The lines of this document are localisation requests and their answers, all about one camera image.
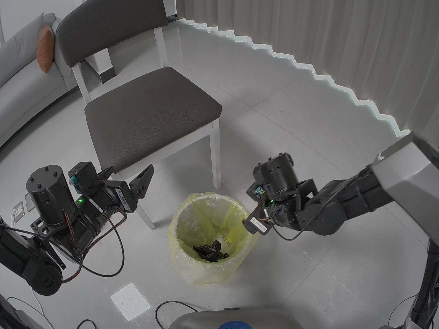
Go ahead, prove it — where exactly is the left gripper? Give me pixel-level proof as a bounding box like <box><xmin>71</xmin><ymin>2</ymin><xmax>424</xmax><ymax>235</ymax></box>
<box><xmin>80</xmin><ymin>164</ymin><xmax>154</xmax><ymax>227</ymax></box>

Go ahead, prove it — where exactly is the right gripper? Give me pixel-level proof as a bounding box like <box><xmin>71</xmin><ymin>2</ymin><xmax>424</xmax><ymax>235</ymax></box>
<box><xmin>242</xmin><ymin>201</ymin><xmax>285</xmax><ymax>235</ymax></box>

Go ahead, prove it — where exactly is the black plastic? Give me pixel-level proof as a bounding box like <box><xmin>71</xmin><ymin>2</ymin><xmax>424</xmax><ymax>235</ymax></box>
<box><xmin>193</xmin><ymin>240</ymin><xmax>230</xmax><ymax>262</ymax></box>

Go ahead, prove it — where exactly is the yellow plastic bag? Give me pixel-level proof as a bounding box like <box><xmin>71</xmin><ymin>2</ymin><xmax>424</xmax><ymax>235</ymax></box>
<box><xmin>167</xmin><ymin>191</ymin><xmax>260</xmax><ymax>285</ymax></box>

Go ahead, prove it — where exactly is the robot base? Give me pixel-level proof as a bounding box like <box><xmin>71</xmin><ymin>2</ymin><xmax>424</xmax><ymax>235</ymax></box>
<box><xmin>170</xmin><ymin>308</ymin><xmax>304</xmax><ymax>329</ymax></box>

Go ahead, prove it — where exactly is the grey and white chair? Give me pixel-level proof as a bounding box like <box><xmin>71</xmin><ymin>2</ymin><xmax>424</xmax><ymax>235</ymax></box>
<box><xmin>56</xmin><ymin>0</ymin><xmax>223</xmax><ymax>230</ymax></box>

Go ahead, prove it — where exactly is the pale grey sofa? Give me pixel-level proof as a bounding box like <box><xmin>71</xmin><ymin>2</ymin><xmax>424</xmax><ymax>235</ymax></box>
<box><xmin>0</xmin><ymin>12</ymin><xmax>83</xmax><ymax>150</ymax></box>

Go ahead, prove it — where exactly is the orange cushion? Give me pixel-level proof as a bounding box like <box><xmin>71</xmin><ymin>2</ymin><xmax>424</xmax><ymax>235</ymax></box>
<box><xmin>37</xmin><ymin>25</ymin><xmax>55</xmax><ymax>73</ymax></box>

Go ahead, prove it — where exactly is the white curtain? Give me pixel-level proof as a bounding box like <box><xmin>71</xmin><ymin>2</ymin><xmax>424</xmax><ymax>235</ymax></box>
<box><xmin>173</xmin><ymin>0</ymin><xmax>439</xmax><ymax>150</ymax></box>

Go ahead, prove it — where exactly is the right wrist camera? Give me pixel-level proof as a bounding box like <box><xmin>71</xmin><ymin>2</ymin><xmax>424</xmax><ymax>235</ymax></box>
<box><xmin>246</xmin><ymin>181</ymin><xmax>267</xmax><ymax>199</ymax></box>

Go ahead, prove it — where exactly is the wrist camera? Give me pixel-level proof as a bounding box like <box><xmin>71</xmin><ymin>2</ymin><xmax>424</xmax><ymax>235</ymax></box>
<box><xmin>246</xmin><ymin>181</ymin><xmax>267</xmax><ymax>199</ymax></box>
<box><xmin>68</xmin><ymin>162</ymin><xmax>98</xmax><ymax>194</ymax></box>

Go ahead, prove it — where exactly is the black cable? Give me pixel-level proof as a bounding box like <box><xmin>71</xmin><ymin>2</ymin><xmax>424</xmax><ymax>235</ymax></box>
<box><xmin>155</xmin><ymin>301</ymin><xmax>206</xmax><ymax>329</ymax></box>
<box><xmin>271</xmin><ymin>197</ymin><xmax>330</xmax><ymax>242</ymax></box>
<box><xmin>62</xmin><ymin>208</ymin><xmax>126</xmax><ymax>284</ymax></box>
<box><xmin>389</xmin><ymin>295</ymin><xmax>417</xmax><ymax>329</ymax></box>

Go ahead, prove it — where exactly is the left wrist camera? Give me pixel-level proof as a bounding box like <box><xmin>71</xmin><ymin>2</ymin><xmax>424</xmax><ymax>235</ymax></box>
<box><xmin>68</xmin><ymin>162</ymin><xmax>98</xmax><ymax>194</ymax></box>

